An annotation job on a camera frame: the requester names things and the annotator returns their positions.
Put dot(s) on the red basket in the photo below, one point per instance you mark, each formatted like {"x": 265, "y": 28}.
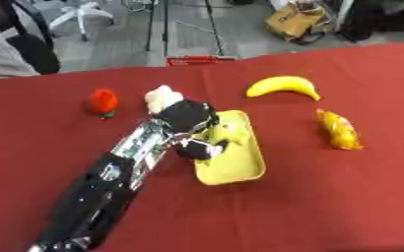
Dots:
{"x": 199, "y": 60}

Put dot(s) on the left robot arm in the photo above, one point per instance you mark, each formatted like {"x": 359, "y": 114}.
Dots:
{"x": 106, "y": 183}

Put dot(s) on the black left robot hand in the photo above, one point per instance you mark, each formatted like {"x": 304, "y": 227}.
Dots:
{"x": 183, "y": 117}

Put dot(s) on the person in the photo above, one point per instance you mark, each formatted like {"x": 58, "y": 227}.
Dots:
{"x": 1, "y": 55}

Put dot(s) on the red toy strawberry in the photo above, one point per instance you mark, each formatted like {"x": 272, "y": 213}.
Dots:
{"x": 104, "y": 101}

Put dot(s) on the white office chair base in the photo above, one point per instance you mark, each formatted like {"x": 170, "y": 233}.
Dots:
{"x": 81, "y": 13}

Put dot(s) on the yellow toy banana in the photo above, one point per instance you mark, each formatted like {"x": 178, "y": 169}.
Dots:
{"x": 282, "y": 84}

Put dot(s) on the white soft toy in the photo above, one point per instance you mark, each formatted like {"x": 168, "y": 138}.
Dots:
{"x": 161, "y": 97}

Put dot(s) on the yellow-green tray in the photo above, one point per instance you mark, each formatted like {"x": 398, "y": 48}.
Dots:
{"x": 234, "y": 151}

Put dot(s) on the tan bag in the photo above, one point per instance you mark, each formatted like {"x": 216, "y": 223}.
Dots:
{"x": 296, "y": 21}

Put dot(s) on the black tripod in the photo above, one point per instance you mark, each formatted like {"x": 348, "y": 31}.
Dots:
{"x": 166, "y": 23}

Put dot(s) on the black chair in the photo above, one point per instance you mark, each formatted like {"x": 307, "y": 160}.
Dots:
{"x": 34, "y": 46}

